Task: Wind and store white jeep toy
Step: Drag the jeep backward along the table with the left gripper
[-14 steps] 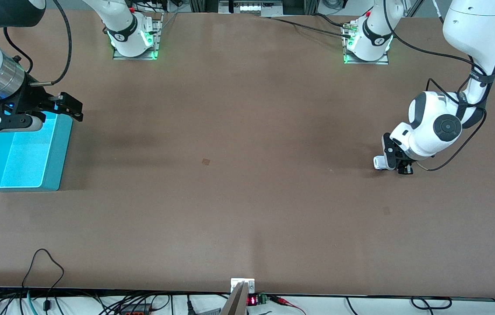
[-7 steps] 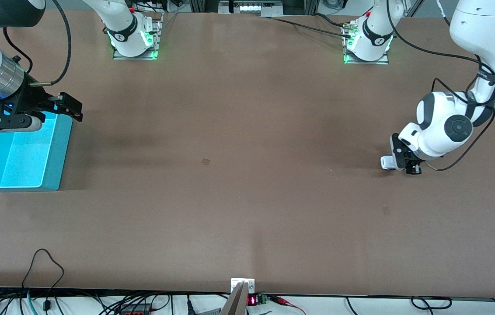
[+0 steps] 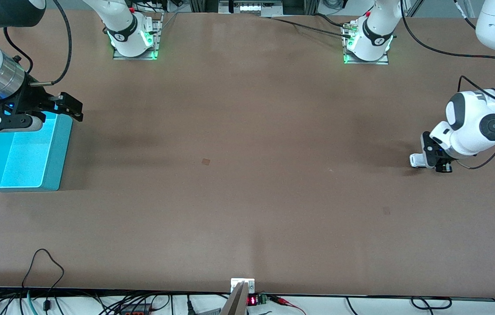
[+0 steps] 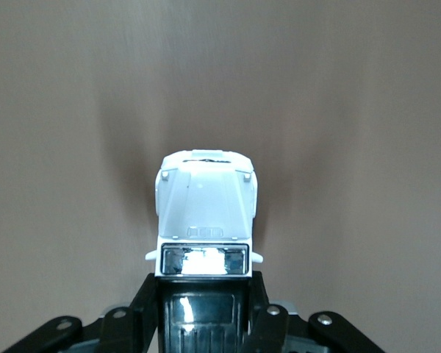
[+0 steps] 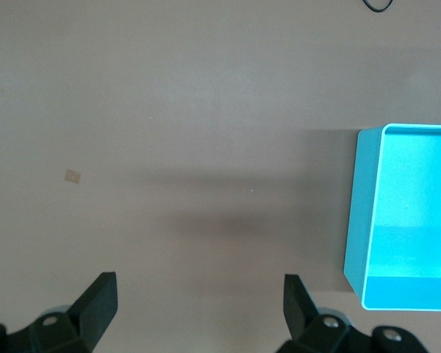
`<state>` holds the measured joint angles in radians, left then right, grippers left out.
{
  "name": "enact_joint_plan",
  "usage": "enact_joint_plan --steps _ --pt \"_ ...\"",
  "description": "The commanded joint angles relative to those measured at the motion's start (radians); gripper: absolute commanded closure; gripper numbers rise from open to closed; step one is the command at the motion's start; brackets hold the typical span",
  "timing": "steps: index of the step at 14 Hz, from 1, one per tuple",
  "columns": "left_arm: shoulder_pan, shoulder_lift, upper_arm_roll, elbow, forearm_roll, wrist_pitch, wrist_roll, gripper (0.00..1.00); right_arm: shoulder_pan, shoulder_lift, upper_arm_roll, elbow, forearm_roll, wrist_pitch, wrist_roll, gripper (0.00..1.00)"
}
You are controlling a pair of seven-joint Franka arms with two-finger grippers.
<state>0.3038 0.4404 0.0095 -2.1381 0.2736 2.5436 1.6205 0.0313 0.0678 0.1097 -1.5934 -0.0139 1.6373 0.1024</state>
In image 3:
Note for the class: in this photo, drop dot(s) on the grey aluminium bar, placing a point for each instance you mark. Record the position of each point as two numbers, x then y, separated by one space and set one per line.
236 302

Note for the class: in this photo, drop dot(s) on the white jeep toy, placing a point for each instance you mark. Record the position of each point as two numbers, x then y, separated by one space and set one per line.
415 161

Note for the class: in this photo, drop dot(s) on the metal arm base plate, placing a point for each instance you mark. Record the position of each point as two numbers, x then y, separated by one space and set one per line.
367 62
157 35

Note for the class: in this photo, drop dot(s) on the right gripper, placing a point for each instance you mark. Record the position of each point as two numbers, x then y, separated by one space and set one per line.
29 100

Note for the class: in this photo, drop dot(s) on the turquoise plastic bin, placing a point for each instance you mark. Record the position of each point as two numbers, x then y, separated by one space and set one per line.
29 157

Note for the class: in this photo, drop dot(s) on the metal box with lights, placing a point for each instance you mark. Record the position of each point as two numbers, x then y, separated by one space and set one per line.
252 6

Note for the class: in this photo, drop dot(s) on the black power plug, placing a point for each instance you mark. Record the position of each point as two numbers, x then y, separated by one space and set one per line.
189 306

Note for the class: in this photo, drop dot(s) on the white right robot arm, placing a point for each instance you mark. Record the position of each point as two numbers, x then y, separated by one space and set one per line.
127 26

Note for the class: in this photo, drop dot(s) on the white mounting plate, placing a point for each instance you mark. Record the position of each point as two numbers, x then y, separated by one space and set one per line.
247 282

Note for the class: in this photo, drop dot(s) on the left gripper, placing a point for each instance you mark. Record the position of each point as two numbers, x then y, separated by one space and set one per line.
442 166

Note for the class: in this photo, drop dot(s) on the red clip lead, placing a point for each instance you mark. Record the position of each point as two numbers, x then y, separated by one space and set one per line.
284 301

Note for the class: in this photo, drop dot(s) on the red digit display module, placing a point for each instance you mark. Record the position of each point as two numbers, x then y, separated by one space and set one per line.
252 300

